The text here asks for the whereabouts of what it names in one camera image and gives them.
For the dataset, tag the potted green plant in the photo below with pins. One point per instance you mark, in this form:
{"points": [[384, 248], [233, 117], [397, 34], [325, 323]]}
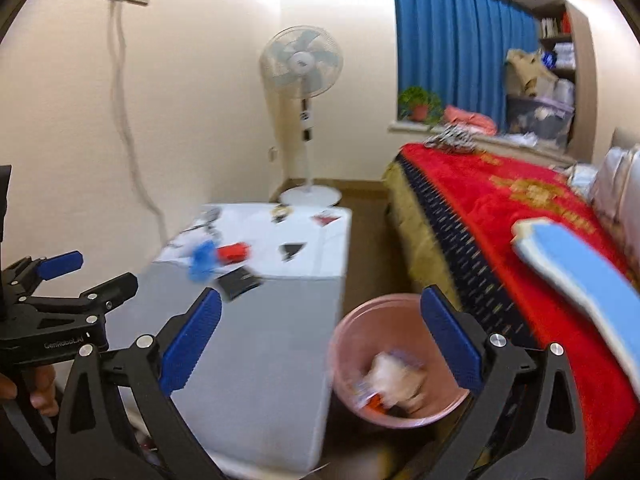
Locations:
{"points": [[420, 105]]}

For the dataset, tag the striped cloth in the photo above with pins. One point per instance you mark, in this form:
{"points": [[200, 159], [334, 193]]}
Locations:
{"points": [[452, 137]]}

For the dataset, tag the grey and white table cover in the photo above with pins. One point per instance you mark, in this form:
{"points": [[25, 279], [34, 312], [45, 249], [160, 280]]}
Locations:
{"points": [[260, 360]]}

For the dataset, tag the white windowsill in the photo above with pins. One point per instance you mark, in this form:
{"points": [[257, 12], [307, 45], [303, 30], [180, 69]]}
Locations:
{"points": [[407, 127]]}

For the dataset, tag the clear storage box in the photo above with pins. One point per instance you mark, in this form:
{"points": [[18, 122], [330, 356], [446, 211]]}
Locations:
{"points": [[530, 115]]}

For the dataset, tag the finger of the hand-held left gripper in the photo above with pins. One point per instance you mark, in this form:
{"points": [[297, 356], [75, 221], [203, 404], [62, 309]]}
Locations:
{"points": [[112, 287], [60, 265]]}

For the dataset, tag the black packet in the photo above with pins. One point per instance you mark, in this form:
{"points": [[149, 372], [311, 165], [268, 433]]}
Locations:
{"points": [[240, 280]]}

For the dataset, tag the blue curtain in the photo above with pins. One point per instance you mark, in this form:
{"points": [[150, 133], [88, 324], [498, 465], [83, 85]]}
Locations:
{"points": [[450, 45]]}

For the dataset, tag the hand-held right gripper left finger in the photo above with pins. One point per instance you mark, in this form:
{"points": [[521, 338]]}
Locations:
{"points": [[192, 345]]}

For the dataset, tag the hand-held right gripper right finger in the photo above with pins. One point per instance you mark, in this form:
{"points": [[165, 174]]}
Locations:
{"points": [[450, 345]]}

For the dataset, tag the bed with red blanket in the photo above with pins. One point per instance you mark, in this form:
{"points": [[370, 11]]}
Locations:
{"points": [[500, 220]]}

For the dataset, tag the wooden bookshelf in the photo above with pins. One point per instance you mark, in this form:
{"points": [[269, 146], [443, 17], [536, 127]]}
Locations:
{"points": [[555, 38]]}

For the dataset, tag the pink bin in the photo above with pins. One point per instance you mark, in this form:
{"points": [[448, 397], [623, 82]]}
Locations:
{"points": [[350, 340]]}

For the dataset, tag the blue white folded towel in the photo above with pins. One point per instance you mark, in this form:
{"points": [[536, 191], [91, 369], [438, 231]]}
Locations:
{"points": [[575, 260]]}

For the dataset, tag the white standing fan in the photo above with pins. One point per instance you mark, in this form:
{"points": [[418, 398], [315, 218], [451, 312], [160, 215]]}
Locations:
{"points": [[300, 62]]}

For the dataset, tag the blue plastic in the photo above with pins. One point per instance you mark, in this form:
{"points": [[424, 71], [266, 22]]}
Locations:
{"points": [[202, 260]]}

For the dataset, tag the white pillow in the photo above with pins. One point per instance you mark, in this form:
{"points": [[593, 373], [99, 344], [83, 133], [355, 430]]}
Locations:
{"points": [[617, 185]]}

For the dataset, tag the row of books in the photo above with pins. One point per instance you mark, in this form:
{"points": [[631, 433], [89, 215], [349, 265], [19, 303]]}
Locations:
{"points": [[550, 25]]}

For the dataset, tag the cream paper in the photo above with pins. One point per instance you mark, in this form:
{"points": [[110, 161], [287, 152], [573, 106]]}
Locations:
{"points": [[395, 375]]}

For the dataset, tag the blue and white package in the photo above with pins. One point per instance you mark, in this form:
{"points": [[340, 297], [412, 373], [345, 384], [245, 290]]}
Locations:
{"points": [[550, 57]]}

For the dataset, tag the clear plastic bag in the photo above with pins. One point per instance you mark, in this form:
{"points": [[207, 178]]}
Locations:
{"points": [[372, 400]]}

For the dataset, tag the person's left hand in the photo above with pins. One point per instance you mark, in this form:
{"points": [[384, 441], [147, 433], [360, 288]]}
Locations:
{"points": [[45, 392]]}

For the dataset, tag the beige jacket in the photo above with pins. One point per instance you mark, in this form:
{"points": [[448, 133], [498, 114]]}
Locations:
{"points": [[525, 70]]}

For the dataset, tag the red packet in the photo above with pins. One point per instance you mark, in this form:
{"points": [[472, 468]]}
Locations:
{"points": [[233, 252]]}

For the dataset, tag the pink clothes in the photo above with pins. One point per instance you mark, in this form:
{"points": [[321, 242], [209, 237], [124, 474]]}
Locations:
{"points": [[470, 119]]}

